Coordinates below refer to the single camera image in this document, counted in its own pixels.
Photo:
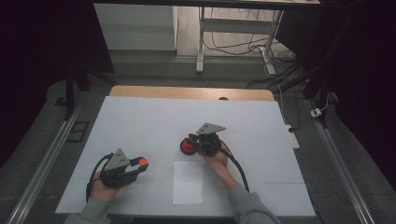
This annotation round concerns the white power strip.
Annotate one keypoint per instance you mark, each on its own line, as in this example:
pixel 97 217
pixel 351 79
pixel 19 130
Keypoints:
pixel 292 138

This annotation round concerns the person's right hand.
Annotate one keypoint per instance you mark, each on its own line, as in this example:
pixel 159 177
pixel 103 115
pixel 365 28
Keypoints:
pixel 218 160

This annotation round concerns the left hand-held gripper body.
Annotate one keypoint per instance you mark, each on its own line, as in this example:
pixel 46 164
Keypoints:
pixel 116 169

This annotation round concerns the white paper sheet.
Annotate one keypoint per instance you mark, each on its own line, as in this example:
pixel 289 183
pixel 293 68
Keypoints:
pixel 188 183

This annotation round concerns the metal floor rail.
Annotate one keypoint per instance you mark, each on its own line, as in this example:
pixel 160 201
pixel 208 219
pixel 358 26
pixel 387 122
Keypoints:
pixel 339 161
pixel 46 161

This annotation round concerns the black curtain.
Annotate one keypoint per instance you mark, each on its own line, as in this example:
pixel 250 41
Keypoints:
pixel 37 46
pixel 361 62

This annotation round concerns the person's left hand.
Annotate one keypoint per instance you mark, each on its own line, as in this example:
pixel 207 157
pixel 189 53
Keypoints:
pixel 102 189

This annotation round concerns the red ink pad black case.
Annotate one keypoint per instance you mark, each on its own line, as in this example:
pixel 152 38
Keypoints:
pixel 186 146

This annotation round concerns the black stand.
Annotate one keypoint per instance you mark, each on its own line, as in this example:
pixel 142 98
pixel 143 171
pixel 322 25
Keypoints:
pixel 70 93

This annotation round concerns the white cabinet panel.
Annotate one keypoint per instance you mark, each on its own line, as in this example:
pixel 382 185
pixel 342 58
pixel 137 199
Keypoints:
pixel 134 28

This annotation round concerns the white table cover sheet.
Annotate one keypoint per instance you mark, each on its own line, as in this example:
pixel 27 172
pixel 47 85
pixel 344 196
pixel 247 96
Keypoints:
pixel 155 124

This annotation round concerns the white desk frame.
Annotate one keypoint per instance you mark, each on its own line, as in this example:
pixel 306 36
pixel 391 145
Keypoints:
pixel 236 26

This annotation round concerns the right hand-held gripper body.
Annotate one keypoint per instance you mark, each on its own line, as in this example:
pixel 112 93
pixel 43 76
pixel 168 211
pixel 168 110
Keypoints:
pixel 208 138

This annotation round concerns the small white adapter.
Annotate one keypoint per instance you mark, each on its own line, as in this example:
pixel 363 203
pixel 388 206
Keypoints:
pixel 315 112

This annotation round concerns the orange stamp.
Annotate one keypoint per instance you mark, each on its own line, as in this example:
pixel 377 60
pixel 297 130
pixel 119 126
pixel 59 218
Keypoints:
pixel 143 161

